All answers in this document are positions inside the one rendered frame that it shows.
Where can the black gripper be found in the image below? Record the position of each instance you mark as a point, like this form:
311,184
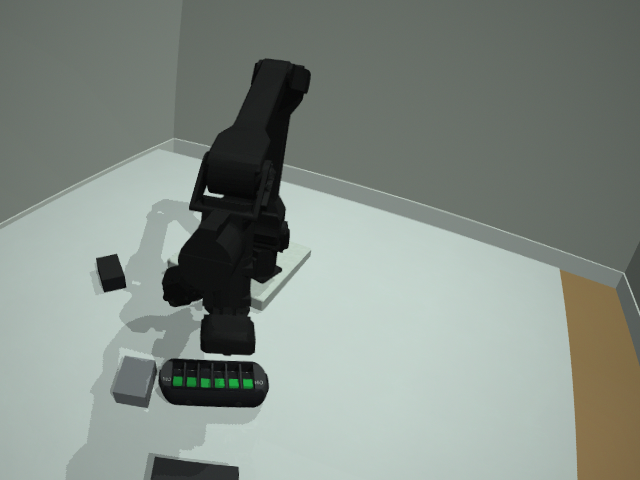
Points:
228,329

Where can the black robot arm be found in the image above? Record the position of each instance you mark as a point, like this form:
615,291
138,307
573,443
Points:
244,165

